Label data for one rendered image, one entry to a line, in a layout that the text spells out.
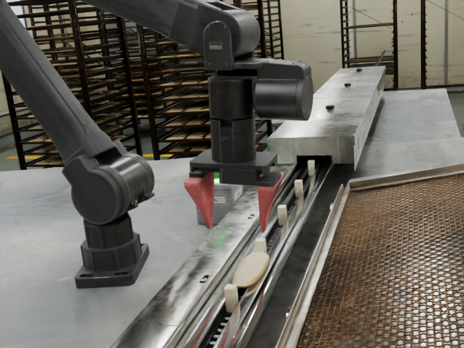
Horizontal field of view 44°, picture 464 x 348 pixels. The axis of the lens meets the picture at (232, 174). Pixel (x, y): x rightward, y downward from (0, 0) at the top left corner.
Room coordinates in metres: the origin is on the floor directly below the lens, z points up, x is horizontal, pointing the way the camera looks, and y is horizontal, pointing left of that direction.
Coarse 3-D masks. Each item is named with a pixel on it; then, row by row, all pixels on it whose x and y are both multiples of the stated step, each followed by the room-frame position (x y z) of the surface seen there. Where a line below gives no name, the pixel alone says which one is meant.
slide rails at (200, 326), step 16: (304, 160) 1.22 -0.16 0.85; (288, 192) 1.01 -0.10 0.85; (304, 192) 1.00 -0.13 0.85; (272, 208) 0.93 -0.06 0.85; (272, 224) 0.85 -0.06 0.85; (288, 224) 0.84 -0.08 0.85; (240, 256) 0.74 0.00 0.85; (272, 256) 0.73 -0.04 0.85; (256, 288) 0.64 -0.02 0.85; (208, 304) 0.61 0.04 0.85; (224, 304) 0.61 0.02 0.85; (240, 304) 0.60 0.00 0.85; (208, 320) 0.57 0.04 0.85; (240, 320) 0.56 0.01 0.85; (192, 336) 0.54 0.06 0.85; (224, 336) 0.54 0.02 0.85
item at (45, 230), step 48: (0, 192) 1.31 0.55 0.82; (48, 192) 1.27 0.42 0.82; (0, 240) 0.98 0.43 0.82; (48, 240) 0.95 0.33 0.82; (144, 240) 0.91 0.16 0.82; (192, 240) 0.89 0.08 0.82; (0, 288) 0.77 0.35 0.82; (48, 288) 0.76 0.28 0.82; (96, 288) 0.74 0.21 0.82; (144, 288) 0.73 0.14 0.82; (0, 336) 0.63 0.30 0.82; (48, 336) 0.62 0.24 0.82; (96, 336) 0.61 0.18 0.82
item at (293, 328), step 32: (352, 192) 0.85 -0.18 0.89; (384, 192) 0.81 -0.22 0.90; (352, 224) 0.71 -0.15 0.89; (384, 224) 0.68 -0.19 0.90; (416, 224) 0.65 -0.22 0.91; (448, 224) 0.63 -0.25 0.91; (320, 256) 0.62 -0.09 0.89; (352, 256) 0.61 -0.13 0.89; (384, 256) 0.59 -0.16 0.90; (448, 256) 0.55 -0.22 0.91; (416, 288) 0.50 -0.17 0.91; (448, 288) 0.48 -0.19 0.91; (288, 320) 0.47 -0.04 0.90; (384, 320) 0.45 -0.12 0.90; (416, 320) 0.44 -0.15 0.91; (448, 320) 0.43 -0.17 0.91
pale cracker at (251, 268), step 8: (248, 256) 0.72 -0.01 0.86; (256, 256) 0.71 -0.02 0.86; (264, 256) 0.71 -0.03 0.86; (240, 264) 0.69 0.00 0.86; (248, 264) 0.69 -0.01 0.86; (256, 264) 0.68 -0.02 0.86; (264, 264) 0.69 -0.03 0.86; (240, 272) 0.67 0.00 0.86; (248, 272) 0.66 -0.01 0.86; (256, 272) 0.66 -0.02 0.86; (240, 280) 0.65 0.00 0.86; (248, 280) 0.65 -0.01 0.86; (256, 280) 0.65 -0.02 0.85
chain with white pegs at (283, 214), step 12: (312, 168) 1.13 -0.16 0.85; (300, 180) 1.01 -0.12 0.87; (300, 192) 1.00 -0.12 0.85; (288, 216) 0.91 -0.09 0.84; (276, 228) 0.86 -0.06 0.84; (264, 240) 0.74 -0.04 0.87; (264, 252) 0.74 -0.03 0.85; (228, 288) 0.61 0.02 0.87; (240, 288) 0.66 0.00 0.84; (228, 300) 0.60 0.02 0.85; (228, 312) 0.60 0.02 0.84; (216, 336) 0.55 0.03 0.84
